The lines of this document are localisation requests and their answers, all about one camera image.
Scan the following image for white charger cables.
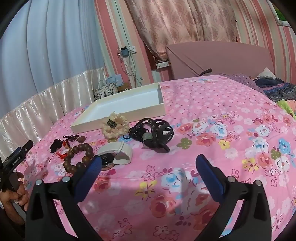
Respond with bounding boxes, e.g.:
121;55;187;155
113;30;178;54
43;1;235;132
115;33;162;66
120;55;144;87

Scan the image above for beige band wristwatch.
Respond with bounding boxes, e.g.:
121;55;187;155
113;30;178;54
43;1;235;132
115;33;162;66
96;142;133;171

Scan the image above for purple pillow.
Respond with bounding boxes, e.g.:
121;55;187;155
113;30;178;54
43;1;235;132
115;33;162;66
229;73;266;93

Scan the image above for person's left hand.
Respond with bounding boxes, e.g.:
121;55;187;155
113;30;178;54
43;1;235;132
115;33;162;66
0;172;29;212

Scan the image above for zebra print bag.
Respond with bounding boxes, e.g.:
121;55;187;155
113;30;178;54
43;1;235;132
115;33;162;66
94;80;119;101

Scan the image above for green cloth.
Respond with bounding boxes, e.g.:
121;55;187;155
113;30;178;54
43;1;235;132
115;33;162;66
276;99;296;120

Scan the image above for brown wooden bead bracelet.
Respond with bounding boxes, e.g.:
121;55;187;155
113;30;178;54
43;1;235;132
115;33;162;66
63;143;94;175

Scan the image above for silver picture frame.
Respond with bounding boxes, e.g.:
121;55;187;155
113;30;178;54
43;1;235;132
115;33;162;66
274;7;290;26

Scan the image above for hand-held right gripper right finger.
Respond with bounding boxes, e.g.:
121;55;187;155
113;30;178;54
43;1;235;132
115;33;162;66
195;154;274;241

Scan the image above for shallow white box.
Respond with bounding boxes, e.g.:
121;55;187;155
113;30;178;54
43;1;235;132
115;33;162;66
70;82;167;134

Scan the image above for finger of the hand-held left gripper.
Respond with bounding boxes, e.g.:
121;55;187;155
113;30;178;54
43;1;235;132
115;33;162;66
21;140;34;153

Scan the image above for person's left forearm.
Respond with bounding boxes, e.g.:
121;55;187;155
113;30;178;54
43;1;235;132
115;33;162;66
0;206;26;233

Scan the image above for white sheer curtain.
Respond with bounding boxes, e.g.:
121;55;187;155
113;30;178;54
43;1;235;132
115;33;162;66
0;0;107;116

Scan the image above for dark knitted blanket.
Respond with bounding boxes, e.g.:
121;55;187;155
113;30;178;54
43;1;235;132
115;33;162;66
253;77;296;102

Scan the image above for cream satin cloth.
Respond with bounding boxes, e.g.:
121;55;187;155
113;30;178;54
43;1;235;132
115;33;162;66
0;67;109;159

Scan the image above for light blue paper bag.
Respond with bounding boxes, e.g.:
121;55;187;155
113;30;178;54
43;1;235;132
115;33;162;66
106;74;124;88

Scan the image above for cream scrunchie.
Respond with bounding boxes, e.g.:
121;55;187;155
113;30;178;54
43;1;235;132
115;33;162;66
102;112;130;140

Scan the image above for pink headboard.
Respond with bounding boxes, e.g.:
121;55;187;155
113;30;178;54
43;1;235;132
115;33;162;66
165;41;275;80

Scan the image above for black cord jade necklace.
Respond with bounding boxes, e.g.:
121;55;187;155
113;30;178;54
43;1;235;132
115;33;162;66
128;118;175;153

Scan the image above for wall socket with blue charger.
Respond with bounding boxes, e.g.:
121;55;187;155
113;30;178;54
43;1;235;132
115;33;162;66
117;46;137;58

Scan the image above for white plush toy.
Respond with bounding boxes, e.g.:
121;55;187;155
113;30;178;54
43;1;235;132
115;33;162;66
257;67;276;78

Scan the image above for pink patterned curtain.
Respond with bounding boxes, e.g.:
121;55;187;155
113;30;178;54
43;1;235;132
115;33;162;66
125;0;239;60

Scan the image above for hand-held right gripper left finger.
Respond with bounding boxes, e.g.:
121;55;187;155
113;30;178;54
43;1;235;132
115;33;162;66
24;155;103;241

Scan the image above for pink floral bedsheet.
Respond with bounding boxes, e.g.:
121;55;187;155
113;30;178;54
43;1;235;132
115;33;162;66
14;75;296;241

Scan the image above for black knot red tassel charm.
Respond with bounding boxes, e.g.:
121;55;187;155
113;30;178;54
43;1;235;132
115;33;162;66
49;139;75;163

